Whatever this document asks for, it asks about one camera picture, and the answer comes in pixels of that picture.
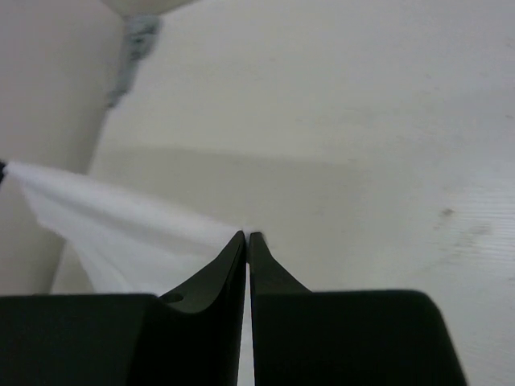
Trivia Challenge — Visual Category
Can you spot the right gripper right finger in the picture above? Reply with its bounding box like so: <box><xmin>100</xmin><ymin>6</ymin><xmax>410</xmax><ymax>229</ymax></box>
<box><xmin>248</xmin><ymin>232</ymin><xmax>467</xmax><ymax>385</ymax></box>

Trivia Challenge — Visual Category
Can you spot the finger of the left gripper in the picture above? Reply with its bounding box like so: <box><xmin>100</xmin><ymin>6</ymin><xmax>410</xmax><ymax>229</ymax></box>
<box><xmin>0</xmin><ymin>160</ymin><xmax>7</xmax><ymax>184</ymax></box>

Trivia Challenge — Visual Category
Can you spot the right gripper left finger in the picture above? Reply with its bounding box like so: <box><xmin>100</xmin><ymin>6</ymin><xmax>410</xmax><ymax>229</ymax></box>
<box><xmin>1</xmin><ymin>232</ymin><xmax>245</xmax><ymax>385</ymax></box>

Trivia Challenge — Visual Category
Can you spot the white tank top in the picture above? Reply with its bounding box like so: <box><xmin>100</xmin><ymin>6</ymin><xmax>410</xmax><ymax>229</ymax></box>
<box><xmin>5</xmin><ymin>160</ymin><xmax>266</xmax><ymax>386</ymax></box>

